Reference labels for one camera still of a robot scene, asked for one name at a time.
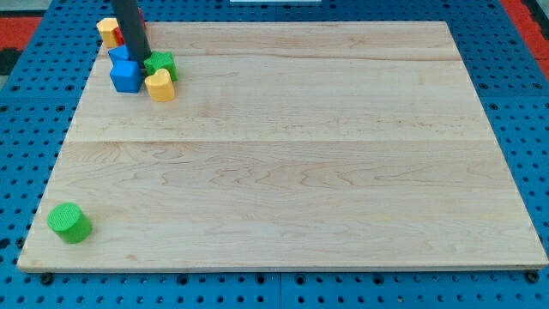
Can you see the blue triangle block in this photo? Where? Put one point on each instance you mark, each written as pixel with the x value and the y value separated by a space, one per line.
pixel 119 53

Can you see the yellow hexagon block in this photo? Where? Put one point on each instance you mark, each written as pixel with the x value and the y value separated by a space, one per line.
pixel 106 28

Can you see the light wooden board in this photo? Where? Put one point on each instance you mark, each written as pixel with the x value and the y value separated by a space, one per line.
pixel 290 146

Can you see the yellow heart block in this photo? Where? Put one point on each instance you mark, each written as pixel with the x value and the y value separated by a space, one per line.
pixel 159 86

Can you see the green star block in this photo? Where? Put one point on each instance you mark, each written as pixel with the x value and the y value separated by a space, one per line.
pixel 161 60

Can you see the blue cube block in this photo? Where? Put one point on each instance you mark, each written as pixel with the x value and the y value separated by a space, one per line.
pixel 126 76

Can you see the red block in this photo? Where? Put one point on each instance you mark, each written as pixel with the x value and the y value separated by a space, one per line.
pixel 118 36

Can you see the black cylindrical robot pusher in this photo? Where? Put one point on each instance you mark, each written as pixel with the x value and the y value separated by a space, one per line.
pixel 127 12

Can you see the green cylinder block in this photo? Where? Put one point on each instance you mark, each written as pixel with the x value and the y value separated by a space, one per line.
pixel 69 223

